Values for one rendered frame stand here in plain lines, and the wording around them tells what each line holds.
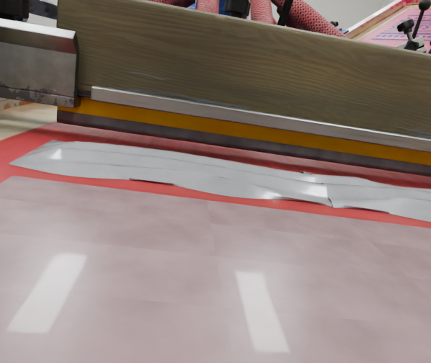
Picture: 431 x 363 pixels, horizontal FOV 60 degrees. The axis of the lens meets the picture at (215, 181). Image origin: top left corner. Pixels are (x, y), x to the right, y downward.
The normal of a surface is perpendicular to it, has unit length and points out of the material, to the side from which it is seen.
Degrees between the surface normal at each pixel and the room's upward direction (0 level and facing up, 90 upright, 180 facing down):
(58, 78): 90
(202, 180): 41
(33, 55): 90
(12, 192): 0
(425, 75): 90
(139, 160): 32
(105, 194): 0
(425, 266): 0
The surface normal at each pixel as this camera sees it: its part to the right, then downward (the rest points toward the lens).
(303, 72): 0.07, 0.29
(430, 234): 0.16, -0.95
